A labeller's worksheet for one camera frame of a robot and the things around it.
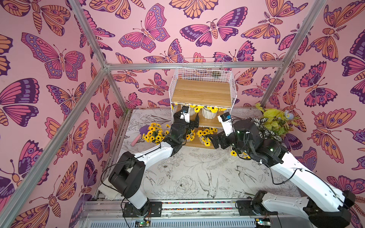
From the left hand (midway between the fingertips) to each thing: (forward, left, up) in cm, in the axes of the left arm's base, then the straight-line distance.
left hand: (192, 111), depth 82 cm
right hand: (-17, -12, +4) cm, 21 cm away
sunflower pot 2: (-5, -2, +7) cm, 9 cm away
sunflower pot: (-7, +22, -13) cm, 27 cm away
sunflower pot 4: (-5, 0, -18) cm, 18 cm away
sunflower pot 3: (-3, -10, +2) cm, 11 cm away
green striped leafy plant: (-7, -46, -3) cm, 47 cm away
